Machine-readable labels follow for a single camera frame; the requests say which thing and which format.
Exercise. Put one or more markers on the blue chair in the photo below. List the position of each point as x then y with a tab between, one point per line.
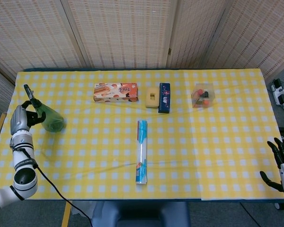
140	214

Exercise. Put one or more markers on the folding bamboo screen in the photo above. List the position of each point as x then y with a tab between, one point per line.
142	33

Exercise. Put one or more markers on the green spray bottle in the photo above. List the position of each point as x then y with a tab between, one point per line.
49	116

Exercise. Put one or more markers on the white power strip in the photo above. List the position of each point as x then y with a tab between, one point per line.
278	92

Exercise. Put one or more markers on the dark blue box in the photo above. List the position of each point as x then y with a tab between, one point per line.
164	97

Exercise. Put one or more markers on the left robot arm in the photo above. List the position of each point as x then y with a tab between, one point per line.
19	170

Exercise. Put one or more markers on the yellow checkered tablecloth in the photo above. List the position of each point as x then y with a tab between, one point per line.
180	146

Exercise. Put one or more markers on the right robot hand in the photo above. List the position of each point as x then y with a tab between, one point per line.
282	165

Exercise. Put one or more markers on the orange snack box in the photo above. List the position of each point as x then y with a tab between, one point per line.
116	92

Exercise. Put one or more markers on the clear box with toys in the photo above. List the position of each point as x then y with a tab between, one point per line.
203	95

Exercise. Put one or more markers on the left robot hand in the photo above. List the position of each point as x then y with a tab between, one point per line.
23	118

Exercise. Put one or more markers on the yellow sponge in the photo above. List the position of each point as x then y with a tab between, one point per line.
152	97

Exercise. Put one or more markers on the rolled plastic bag pack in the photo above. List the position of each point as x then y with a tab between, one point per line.
141	151

